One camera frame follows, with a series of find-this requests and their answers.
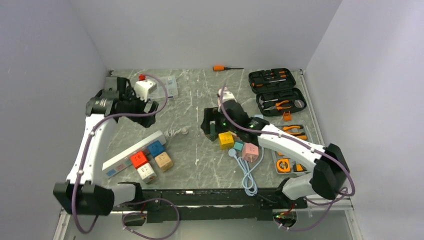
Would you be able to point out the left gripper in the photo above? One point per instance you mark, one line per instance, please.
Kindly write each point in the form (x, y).
(142, 117)

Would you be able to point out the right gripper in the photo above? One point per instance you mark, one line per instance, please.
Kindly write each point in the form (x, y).
(212, 114)

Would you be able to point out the yellow cube adapter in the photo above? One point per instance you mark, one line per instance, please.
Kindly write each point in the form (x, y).
(226, 140)

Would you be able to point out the teal cube adapter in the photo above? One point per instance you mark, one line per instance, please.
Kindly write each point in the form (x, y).
(238, 145)

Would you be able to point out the light blue round plug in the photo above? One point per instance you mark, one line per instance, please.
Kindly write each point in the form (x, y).
(232, 153)

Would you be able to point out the pink cube socket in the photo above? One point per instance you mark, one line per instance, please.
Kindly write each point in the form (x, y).
(250, 152)

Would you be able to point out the black tool case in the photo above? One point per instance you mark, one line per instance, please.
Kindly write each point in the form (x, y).
(275, 85)

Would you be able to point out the white plug with cord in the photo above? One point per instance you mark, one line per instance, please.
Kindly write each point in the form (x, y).
(173, 132)

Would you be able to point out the dark blue cube adapter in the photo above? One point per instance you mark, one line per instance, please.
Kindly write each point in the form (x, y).
(155, 148)

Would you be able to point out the red cube adapter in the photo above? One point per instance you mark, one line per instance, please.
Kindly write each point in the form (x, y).
(138, 159)

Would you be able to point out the grey tool case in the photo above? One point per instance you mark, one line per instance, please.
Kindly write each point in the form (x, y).
(287, 146)

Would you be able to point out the orange cube adapter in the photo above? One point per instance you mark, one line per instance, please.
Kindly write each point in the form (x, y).
(164, 161)

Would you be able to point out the white cube adapter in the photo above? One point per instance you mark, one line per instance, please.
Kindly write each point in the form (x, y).
(146, 172)

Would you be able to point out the dark green cube adapter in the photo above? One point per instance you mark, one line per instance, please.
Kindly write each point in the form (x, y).
(212, 134)

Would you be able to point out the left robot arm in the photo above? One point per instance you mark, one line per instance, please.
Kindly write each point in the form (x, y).
(82, 192)

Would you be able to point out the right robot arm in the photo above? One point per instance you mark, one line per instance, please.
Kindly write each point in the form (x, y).
(326, 166)

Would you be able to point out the clear screw organizer box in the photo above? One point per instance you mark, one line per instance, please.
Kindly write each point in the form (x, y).
(171, 87)

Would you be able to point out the orange tape measure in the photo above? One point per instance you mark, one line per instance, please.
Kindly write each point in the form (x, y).
(283, 166)

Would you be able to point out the orange handled pliers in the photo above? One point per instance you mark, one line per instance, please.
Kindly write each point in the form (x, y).
(285, 104)

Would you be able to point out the orange handled screwdriver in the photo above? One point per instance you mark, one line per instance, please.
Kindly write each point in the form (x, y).
(220, 68)

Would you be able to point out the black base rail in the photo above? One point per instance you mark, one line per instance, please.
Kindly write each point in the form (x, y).
(212, 204)

